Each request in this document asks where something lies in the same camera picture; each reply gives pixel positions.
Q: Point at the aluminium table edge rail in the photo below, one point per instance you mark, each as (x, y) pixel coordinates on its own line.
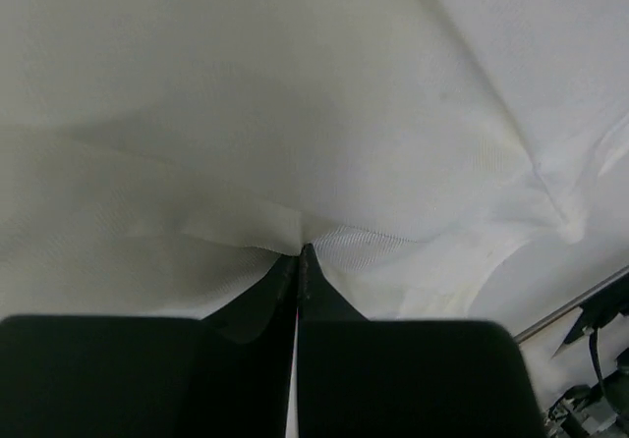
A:
(560, 312)

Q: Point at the white fabric skirt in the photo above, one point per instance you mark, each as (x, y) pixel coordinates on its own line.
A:
(158, 155)

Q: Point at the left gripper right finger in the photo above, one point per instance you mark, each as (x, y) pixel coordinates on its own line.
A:
(406, 378)

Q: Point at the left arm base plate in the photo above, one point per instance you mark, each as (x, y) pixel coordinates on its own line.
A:
(600, 409)

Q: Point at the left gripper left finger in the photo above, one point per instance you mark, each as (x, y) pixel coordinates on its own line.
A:
(226, 375)

